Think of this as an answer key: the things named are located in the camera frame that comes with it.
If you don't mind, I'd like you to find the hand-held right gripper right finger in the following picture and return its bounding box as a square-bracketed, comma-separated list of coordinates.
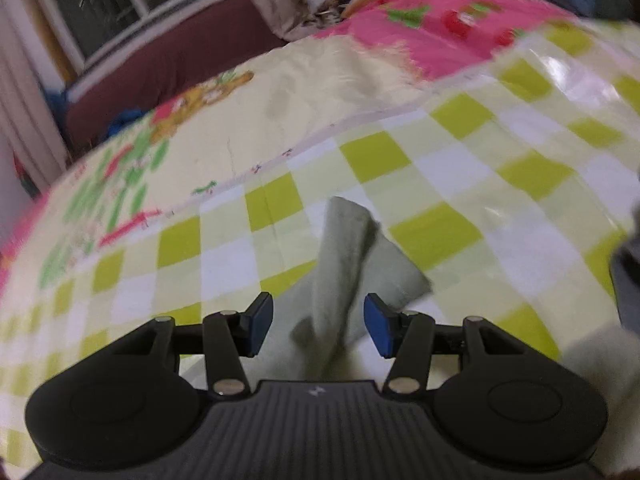
[363, 293, 523, 397]

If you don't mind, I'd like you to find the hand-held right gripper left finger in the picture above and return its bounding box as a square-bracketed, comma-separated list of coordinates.
[107, 292, 274, 398]

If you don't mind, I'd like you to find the yellow-green checked sheet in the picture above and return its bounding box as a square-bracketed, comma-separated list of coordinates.
[0, 20, 640, 480]

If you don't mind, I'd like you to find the cartoon printed bed sheet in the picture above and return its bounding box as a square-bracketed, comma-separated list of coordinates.
[0, 0, 591, 286]

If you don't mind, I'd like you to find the dark grey cloth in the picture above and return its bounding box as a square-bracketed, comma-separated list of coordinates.
[609, 205, 640, 328]

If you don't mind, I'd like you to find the patterned crumpled cloth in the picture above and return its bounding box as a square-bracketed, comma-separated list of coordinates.
[300, 0, 361, 36]

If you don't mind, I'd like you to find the barred sliding window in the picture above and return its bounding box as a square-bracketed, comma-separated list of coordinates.
[30, 0, 241, 71]

